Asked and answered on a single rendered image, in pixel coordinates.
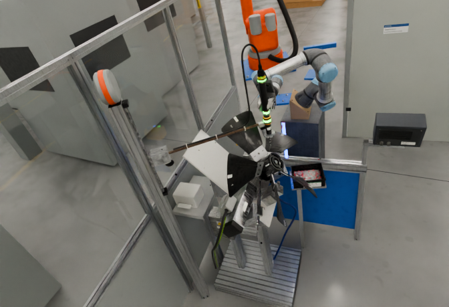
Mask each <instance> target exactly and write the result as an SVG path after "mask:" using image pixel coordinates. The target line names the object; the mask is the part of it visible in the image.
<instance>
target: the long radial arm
mask: <svg viewBox="0 0 449 307"><path fill-rule="evenodd" d="M256 191H257V187H256V186H254V185H253V184H252V183H251V182H250V181H249V182H248V183H247V184H246V185H245V186H243V187H242V188H241V189H239V190H238V191H237V192H236V193H235V194H234V195H233V196H234V197H235V198H236V199H237V202H236V203H235V206H234V209H233V211H232V212H230V213H229V214H228V215H227V216H226V221H225V223H227V222H229V221H231V220H234V221H236V222H237V223H238V224H239V225H240V226H242V227H244V225H245V221H246V219H247V216H248V214H249V210H250V208H251V205H252V202H253V199H254V197H255V193H256Z"/></svg>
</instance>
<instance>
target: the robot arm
mask: <svg viewBox="0 0 449 307"><path fill-rule="evenodd" d="M308 65H311V66H312V68H313V69H314V70H315V77H316V78H314V79H313V80H312V81H311V82H310V83H309V84H308V85H307V86H306V87H305V89H304V90H302V91H300V92H298V93H296V95H295V99H296V101H297V103H298V104H299V105H300V106H302V107H304V108H309V107H310V106H311V105H312V103H313V101H314V100H315V101H316V103H317V105H318V107H319V109H321V111H323V112H324V111H327V110H330V109H331V108H333V107H334V106H335V105H336V103H335V100H334V99H333V92H332V91H331V82H332V81H333V80H334V79H335V77H336V76H337V75H338V69H337V66H336V65H335V64H334V63H333V61H332V60H331V58H330V57H329V56H328V55H327V53H326V52H325V51H324V50H322V49H319V48H311V49H307V50H304V51H302V52H300V54H299V55H298V56H295V57H293V58H291V59H289V60H287V61H284V62H282V63H280V64H278V65H276V66H273V67H272V68H269V69H268V70H265V71H264V72H265V76H266V82H265V83H266V89H267V99H268V104H267V110H268V109H271V111H272V109H273V107H274V109H275V107H276V105H277V102H276V96H277V95H278V93H279V91H280V89H281V86H282V85H283V78H282V77H281V76H282V75H284V74H286V73H289V72H291V71H293V70H295V69H297V68H300V67H301V66H308ZM257 71H258V70H256V71H254V72H253V73H252V74H251V78H252V80H253V82H254V84H255V86H256V88H257V90H258V92H259V85H258V80H257V77H258V76H257ZM257 98H258V99H257V108H258V109H259V111H261V109H262V106H261V98H260V93H259V95H258V97H257Z"/></svg>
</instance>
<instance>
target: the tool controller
mask: <svg viewBox="0 0 449 307"><path fill-rule="evenodd" d="M426 129H427V124H426V115H425V114H410V113H376V117H375V122H374V126H373V144H377V145H380V146H383V145H387V146H413V147H420V146H421V143H422V140H423V138H424V135H425V132H426Z"/></svg>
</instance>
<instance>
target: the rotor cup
mask: <svg viewBox="0 0 449 307"><path fill-rule="evenodd" d="M275 160H276V161H277V163H275ZM262 161H264V164H263V169H262V172H261V175H260V176H258V177H257V178H259V179H260V180H261V181H264V182H267V181H269V180H270V177H271V174H272V175H276V174H277V173H276V172H281V171H282V170H283V168H284V164H283V160H282V158H281V157H280V156H279V155H278V154H277V153H274V152H272V153H270V154H269V155H267V156H265V157H263V158H262V159H260V160H259V161H257V162H258V163H259V162H262ZM267 164H269V165H268V166H265V165H267ZM275 173H276V174H275Z"/></svg>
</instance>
